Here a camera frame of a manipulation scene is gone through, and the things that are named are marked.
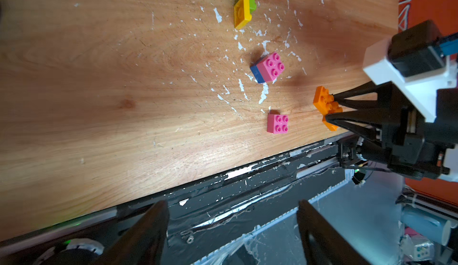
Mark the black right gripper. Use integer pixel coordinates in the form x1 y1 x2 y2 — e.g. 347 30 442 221
325 81 451 179

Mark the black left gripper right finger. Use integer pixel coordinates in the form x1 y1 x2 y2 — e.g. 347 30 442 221
297 199 368 265

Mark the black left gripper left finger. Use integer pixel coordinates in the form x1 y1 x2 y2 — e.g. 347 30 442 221
92 201 169 265

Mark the long orange lego brick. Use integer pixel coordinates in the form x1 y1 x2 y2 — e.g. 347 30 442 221
313 86 343 131

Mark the pink lego brick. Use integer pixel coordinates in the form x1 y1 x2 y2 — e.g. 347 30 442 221
267 113 289 134
255 52 285 82

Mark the yellow lego brick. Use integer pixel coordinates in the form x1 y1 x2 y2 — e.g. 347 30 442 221
234 0 252 30

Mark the blue lego brick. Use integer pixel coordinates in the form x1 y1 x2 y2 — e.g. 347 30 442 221
250 64 265 84

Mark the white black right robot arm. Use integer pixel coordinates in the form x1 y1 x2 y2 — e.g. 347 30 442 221
324 82 458 182

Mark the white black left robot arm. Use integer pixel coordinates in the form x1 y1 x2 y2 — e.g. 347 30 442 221
35 200 368 265

